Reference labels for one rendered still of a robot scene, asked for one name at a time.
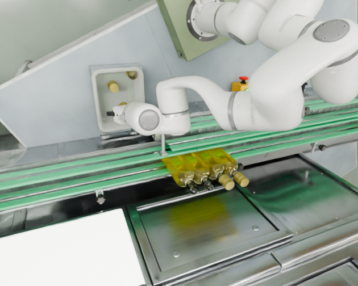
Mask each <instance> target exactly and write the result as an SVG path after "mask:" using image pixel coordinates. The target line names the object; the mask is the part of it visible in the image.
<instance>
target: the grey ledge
mask: <svg viewBox="0 0 358 286"><path fill-rule="evenodd" d="M354 142H358V133H355V134H350V135H346V136H341V137H337V138H332V139H328V140H323V141H319V144H320V145H325V146H326V149H329V148H334V147H337V146H342V145H346V144H351V143H354ZM311 150H312V146H311V145H310V144H305V145H300V146H295V147H292V148H287V149H282V150H277V151H273V152H269V153H264V154H259V155H254V156H250V157H245V158H241V159H238V163H241V164H243V166H246V165H251V164H254V163H259V162H264V161H268V160H271V159H276V158H281V157H286V156H289V155H293V154H298V153H303V154H308V153H311ZM317 151H320V150H319V148H318V147H315V149H314V152H317Z"/></svg>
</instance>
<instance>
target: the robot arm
mask: <svg viewBox="0 0 358 286"><path fill-rule="evenodd" d="M195 2H196V4H195V6H194V7H193V10H192V14H191V23H192V26H193V29H194V30H195V32H196V33H197V34H199V35H200V36H203V37H211V36H214V35H219V36H224V37H229V38H230V39H233V41H236V42H237V43H239V44H241V45H251V44H253V43H254V42H255V41H256V40H257V39H259V41H260V42H261V43H262V45H264V46H265V47H267V48H269V49H271V50H274V51H276V52H277V53H276V54H275V55H273V56H272V57H271V58H269V59H268V60H266V61H265V62H264V63H263V64H261V65H260V66H259V67H258V68H257V69H256V70H255V71H254V72H253V73H252V75H251V77H250V78H249V81H248V90H247V91H232V92H227V91H224V90H223V89H222V88H221V87H220V86H218V85H217V84H216V83H214V82H213V81H211V80H209V79H207V78H204V77H200V76H196V75H189V76H183V77H173V78H167V79H163V80H161V81H160V82H159V83H158V84H157V86H156V95H157V102H158V107H159V108H157V107H156V106H154V105H152V104H148V103H143V102H139V101H133V102H129V103H128V104H127V105H122V106H115V107H113V110H112V111H108V112H106V113H107V116H114V121H115V122H116V123H118V124H125V125H128V126H129V127H131V128H132V129H133V130H135V131H137V132H138V133H140V134H142V135H145V136H149V135H152V134H171V135H174V136H179V135H183V134H185V133H187V132H188V131H190V129H191V121H190V113H189V105H188V96H187V90H186V88H190V89H193V90H194V91H196V92H197V93H199V95H200V96H201V97H202V98H203V100H204V101H205V103H206V104H207V106H208V108H209V110H210V111H211V113H212V115H213V116H214V118H215V120H216V121H217V123H218V124H219V126H220V127H221V128H222V129H224V130H226V131H274V132H281V131H289V130H292V129H294V128H296V127H298V126H299V125H300V123H301V122H302V120H303V117H304V115H305V101H304V97H303V92H302V87H301V86H302V85H303V84H304V83H305V82H306V81H307V80H309V79H310V83H311V86H312V88H313V90H314V92H315V93H316V94H317V96H318V97H319V98H321V99H322V100H324V101H325V102H327V103H330V104H335V105H341V104H346V103H348V102H350V101H352V100H353V99H354V98H355V97H356V96H357V94H358V24H357V23H356V22H354V21H353V20H350V19H346V18H334V19H329V20H326V21H322V20H317V19H314V18H315V16H316V15H317V13H318V12H319V10H320V9H321V7H322V5H323V2H324V0H240V2H239V3H236V2H220V1H218V0H195Z"/></svg>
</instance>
